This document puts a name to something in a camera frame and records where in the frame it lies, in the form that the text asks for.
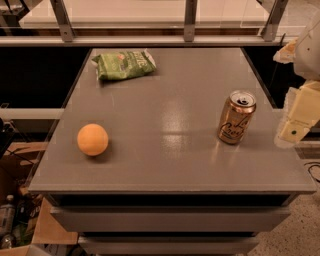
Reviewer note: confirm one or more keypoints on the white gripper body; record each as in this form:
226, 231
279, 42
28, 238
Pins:
310, 53

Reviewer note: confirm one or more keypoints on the brown cardboard box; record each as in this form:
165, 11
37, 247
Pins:
49, 238

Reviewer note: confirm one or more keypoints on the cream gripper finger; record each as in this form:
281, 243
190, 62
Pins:
286, 54
301, 112

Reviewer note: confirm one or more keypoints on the clear plastic water bottle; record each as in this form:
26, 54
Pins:
7, 214

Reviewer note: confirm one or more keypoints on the orange fruit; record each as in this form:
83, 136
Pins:
92, 139

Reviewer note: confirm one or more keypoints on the green jalapeno chip bag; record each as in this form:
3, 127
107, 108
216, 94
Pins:
123, 65

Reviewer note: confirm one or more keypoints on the gold soda can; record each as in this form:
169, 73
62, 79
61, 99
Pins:
236, 115

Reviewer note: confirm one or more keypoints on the grey drawer cabinet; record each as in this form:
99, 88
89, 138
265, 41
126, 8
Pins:
166, 184

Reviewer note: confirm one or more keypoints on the metal railing frame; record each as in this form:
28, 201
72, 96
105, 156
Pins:
153, 23

